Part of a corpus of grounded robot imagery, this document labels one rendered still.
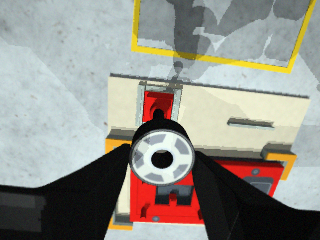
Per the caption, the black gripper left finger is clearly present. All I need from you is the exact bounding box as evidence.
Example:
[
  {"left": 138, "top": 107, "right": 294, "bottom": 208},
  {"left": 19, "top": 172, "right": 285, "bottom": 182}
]
[{"left": 0, "top": 143, "right": 130, "bottom": 240}]

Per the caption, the yellow rectangular outline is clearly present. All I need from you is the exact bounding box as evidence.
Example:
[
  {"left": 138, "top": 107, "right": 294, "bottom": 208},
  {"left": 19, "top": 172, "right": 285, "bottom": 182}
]
[{"left": 131, "top": 0, "right": 317, "bottom": 74}]

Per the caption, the black wheel with white hub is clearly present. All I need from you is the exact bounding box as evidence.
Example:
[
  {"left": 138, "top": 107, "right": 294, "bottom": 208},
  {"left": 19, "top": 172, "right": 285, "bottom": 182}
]
[{"left": 128, "top": 118, "right": 196, "bottom": 187}]

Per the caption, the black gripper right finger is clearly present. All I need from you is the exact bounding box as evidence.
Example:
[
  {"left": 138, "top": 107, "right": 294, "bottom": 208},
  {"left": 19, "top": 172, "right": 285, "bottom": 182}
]
[{"left": 191, "top": 151, "right": 320, "bottom": 240}]

